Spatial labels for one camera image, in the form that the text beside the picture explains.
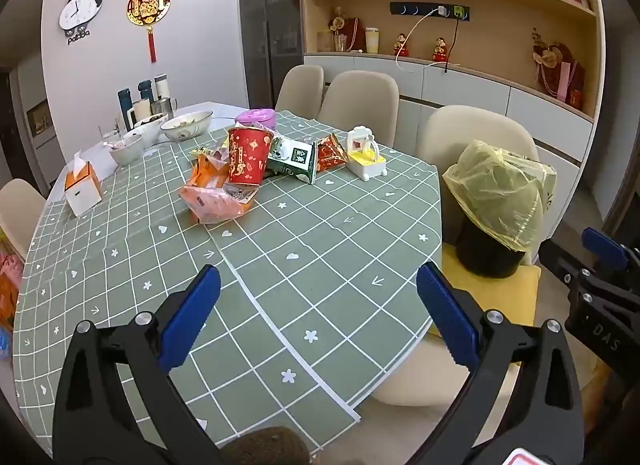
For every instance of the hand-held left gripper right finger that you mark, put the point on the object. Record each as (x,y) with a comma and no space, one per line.
(447,315)

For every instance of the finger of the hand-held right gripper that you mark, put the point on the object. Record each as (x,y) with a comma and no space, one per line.
(557,260)
(605,247)

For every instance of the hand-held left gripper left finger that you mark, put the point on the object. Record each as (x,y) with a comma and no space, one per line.
(192,315)

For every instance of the black trash bin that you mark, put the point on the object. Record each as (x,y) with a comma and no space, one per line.
(487,255)

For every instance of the yellow trash bag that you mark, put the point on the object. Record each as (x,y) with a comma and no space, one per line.
(495,190)

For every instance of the green white packet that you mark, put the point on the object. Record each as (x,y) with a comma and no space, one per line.
(292,160)

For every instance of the red snack packet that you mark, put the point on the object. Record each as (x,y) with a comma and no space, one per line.
(331,155)

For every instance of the yellow seat cushion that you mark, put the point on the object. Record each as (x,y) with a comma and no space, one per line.
(515,295)

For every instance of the pink translucent wrapper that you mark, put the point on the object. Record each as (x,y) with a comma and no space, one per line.
(212,205)

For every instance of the green grid tablecloth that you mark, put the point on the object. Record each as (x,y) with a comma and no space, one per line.
(300,245)

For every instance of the orange snack packet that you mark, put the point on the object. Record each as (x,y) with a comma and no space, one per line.
(210,172)

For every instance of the brown fuzzy cloth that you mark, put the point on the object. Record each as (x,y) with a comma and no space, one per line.
(265,447)

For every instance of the beige chair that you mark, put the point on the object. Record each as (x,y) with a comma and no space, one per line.
(465,130)
(300,87)
(360,100)
(20,210)

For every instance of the small green wrapper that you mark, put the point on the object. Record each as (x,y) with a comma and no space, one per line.
(202,151)

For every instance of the red paper cup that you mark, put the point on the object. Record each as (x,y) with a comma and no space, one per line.
(246,157)

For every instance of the white orange tissue box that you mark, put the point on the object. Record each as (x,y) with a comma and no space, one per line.
(82,190)

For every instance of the pink envelope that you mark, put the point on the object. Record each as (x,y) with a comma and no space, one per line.
(567,82)

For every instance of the white yellow toy dispenser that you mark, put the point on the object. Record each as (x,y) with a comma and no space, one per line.
(367,160)

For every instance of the small white bowl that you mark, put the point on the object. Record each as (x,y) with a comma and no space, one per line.
(125,152)

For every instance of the wooden shelf cabinet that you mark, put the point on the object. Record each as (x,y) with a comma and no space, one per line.
(500,90)

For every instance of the red pouch with gold flowers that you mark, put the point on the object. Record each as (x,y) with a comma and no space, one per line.
(550,70)

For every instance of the pink orange bag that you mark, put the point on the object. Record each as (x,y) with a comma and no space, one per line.
(9,285)

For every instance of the large patterned bowl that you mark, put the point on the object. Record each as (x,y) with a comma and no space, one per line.
(187,127)

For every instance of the white bowl with food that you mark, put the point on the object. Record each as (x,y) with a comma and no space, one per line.
(145,132)

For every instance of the white pitcher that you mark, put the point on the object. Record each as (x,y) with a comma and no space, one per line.
(141,112)

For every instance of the steel mug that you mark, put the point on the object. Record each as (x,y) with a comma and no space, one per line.
(162,107)

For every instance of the dark teal bottle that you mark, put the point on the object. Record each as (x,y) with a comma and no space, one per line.
(124,105)
(145,90)

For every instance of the white bottle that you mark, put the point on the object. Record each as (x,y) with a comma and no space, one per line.
(161,87)

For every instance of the red gold figurine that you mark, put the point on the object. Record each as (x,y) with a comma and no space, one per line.
(400,45)
(440,51)

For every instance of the cream tumbler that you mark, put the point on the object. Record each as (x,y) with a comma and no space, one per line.
(371,40)

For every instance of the black power strip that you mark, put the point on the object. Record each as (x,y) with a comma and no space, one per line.
(415,10)

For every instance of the dark glass cabinet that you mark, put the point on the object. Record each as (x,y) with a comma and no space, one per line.
(270,30)

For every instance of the red gift bag with flowers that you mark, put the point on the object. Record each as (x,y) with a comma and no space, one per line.
(352,32)

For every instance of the small clear jar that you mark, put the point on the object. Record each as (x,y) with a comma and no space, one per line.
(325,41)

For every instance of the red gold hanging ornament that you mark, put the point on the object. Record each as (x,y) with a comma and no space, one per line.
(148,7)

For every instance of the panda wall clock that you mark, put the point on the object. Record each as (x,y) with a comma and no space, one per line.
(80,10)

